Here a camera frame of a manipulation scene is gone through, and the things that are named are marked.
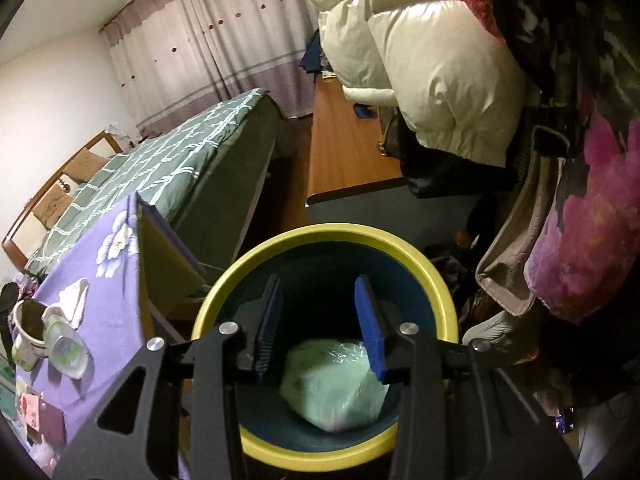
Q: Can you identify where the clear plastic cup green lid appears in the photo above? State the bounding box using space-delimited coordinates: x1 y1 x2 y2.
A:
43 314 89 380

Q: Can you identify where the bed with green plaid quilt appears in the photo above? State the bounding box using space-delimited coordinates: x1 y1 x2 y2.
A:
25 88 273 278

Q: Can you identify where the purple floral tablecloth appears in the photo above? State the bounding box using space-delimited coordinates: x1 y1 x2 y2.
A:
13 190 206 476

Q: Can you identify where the wooden desk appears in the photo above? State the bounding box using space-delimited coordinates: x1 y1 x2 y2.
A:
307 77 404 206

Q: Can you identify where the pink floral garment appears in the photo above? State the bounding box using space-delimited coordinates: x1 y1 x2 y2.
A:
524 115 639 323

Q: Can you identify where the white tissue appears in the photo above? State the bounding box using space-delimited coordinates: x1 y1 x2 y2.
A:
54 278 90 330

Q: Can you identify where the brown pillow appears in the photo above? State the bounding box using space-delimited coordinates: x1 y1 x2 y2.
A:
32 184 73 230
63 148 108 183

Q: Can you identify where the cream puffer jacket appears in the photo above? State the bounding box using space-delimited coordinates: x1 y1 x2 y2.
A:
309 0 525 167

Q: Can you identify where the right brown pillow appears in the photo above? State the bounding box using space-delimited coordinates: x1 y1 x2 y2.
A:
63 148 108 183

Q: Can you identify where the green plastic bag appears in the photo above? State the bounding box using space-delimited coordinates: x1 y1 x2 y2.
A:
280 339 388 434

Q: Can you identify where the clothes pile on desk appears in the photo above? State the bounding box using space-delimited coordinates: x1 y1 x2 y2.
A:
298 29 323 74

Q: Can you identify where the white paper cup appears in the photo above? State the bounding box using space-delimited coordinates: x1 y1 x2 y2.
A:
11 298 48 372

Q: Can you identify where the wooden headboard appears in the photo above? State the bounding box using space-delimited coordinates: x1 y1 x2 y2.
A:
2 131 122 273

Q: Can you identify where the left brown pillow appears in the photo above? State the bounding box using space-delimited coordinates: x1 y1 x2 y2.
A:
32 184 73 230

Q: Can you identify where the yellow rim trash bin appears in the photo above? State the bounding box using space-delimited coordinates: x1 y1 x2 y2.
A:
192 223 458 474

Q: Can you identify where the pink white curtain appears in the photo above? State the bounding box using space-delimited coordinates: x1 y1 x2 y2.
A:
102 0 317 136

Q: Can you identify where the pink strawberry milk carton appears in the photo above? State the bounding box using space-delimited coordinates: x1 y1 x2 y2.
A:
18 393 66 444

